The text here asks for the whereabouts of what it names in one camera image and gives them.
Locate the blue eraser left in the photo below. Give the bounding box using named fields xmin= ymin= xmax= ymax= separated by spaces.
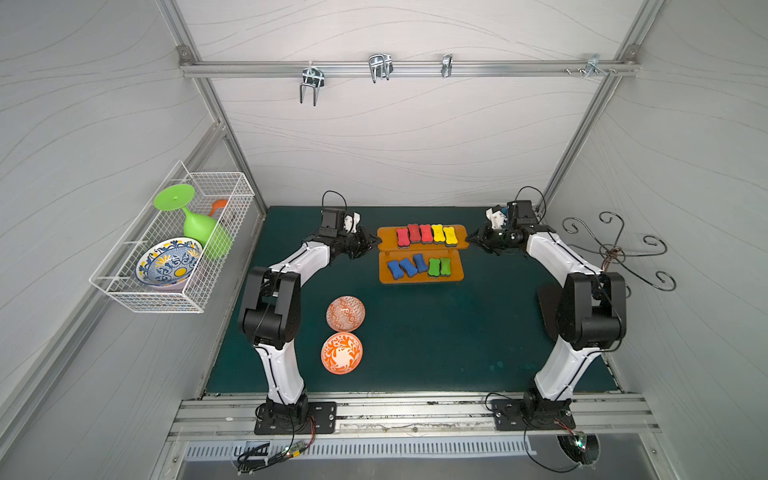
xmin=387 ymin=260 xmax=405 ymax=281

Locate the green eraser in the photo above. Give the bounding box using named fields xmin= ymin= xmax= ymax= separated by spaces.
xmin=428 ymin=258 xmax=441 ymax=278
xmin=440 ymin=257 xmax=452 ymax=277

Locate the metal double hook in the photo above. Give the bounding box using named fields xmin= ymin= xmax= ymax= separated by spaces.
xmin=299 ymin=66 xmax=325 ymax=106
xmin=368 ymin=53 xmax=394 ymax=84

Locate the green plastic goblet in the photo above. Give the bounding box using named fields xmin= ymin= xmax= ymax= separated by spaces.
xmin=153 ymin=184 xmax=233 ymax=260

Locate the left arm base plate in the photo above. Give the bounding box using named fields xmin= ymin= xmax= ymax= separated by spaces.
xmin=253 ymin=400 xmax=338 ymax=436

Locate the blue eraser middle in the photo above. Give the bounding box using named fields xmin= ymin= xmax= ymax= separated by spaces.
xmin=399 ymin=258 xmax=419 ymax=278

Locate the green eraser left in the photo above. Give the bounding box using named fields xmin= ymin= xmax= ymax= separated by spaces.
xmin=428 ymin=258 xmax=441 ymax=278

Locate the red eraser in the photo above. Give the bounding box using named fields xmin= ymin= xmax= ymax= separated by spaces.
xmin=396 ymin=228 xmax=411 ymax=248
xmin=419 ymin=224 xmax=434 ymax=244
xmin=407 ymin=224 xmax=422 ymax=244

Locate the bronze metal hook stand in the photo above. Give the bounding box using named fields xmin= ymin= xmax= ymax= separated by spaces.
xmin=538 ymin=211 xmax=677 ymax=343

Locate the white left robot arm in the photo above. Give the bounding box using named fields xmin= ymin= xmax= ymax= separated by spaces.
xmin=238 ymin=207 xmax=378 ymax=422

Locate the metal double hook left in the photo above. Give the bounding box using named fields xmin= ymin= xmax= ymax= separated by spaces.
xmin=299 ymin=66 xmax=325 ymax=106

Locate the white wire basket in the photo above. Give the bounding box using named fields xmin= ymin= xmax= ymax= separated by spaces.
xmin=90 ymin=162 xmax=254 ymax=314

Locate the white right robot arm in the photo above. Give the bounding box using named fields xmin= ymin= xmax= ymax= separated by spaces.
xmin=468 ymin=200 xmax=626 ymax=420

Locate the blue yellow patterned bowl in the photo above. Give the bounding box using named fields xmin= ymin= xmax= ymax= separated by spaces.
xmin=135 ymin=237 xmax=203 ymax=291

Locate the aluminium top rail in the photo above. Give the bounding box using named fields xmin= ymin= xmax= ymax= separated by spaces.
xmin=180 ymin=58 xmax=641 ymax=80

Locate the aluminium rail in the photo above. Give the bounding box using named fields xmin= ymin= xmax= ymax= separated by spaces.
xmin=168 ymin=391 xmax=661 ymax=440
xmin=180 ymin=58 xmax=641 ymax=80

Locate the orange patterned bowl far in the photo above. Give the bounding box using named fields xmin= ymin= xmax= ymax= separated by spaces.
xmin=326 ymin=295 xmax=366 ymax=332

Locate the blue eraser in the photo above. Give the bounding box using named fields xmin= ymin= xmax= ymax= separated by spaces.
xmin=399 ymin=258 xmax=419 ymax=278
xmin=412 ymin=253 xmax=429 ymax=273
xmin=387 ymin=260 xmax=405 ymax=281

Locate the green eraser right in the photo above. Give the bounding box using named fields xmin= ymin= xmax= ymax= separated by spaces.
xmin=440 ymin=257 xmax=452 ymax=277

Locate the orange floral bowl near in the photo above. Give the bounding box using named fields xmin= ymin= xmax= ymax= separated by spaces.
xmin=321 ymin=332 xmax=363 ymax=375

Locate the aluminium front rail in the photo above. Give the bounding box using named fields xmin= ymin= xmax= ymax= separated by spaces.
xmin=168 ymin=391 xmax=661 ymax=440

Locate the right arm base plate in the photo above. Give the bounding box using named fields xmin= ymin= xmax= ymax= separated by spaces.
xmin=489 ymin=398 xmax=576 ymax=432

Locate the orange object in basket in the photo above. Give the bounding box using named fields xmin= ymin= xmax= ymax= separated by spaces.
xmin=208 ymin=199 xmax=228 ymax=217

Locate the yellow eraser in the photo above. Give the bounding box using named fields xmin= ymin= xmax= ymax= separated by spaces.
xmin=431 ymin=224 xmax=446 ymax=244
xmin=443 ymin=226 xmax=459 ymax=247

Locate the small metal hook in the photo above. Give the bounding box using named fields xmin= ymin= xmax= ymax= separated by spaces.
xmin=441 ymin=54 xmax=453 ymax=79

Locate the metal double hook middle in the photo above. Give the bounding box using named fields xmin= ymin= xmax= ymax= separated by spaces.
xmin=368 ymin=53 xmax=394 ymax=84

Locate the metal bracket hook right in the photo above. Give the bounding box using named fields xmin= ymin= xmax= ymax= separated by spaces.
xmin=564 ymin=54 xmax=618 ymax=78

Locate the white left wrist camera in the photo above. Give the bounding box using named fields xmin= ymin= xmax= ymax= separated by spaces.
xmin=343 ymin=212 xmax=361 ymax=234

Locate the blue eraser right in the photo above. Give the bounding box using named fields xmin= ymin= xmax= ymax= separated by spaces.
xmin=412 ymin=253 xmax=429 ymax=273

